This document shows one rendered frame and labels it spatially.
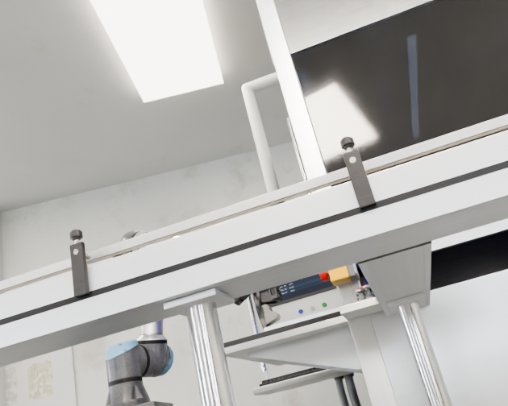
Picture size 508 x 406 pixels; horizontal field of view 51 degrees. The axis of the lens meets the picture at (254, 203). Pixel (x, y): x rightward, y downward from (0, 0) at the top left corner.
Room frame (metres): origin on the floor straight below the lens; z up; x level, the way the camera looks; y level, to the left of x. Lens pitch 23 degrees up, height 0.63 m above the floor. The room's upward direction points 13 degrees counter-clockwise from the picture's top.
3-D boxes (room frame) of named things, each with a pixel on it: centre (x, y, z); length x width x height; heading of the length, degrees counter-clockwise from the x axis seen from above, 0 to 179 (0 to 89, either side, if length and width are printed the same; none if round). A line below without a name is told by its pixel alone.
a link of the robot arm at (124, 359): (1.92, 0.58, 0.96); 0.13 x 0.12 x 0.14; 149
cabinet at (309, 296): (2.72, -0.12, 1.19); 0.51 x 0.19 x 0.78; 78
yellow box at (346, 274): (1.51, -0.20, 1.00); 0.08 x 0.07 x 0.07; 78
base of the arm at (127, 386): (1.91, 0.58, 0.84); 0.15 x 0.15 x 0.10
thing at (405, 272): (1.20, -0.28, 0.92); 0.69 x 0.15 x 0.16; 168
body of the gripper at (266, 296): (1.75, 0.03, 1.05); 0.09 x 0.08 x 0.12; 78
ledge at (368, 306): (1.49, -0.24, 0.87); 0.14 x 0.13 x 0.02; 78
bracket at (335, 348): (1.72, -0.04, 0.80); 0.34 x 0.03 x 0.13; 78
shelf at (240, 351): (1.96, -0.10, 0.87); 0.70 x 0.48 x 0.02; 168
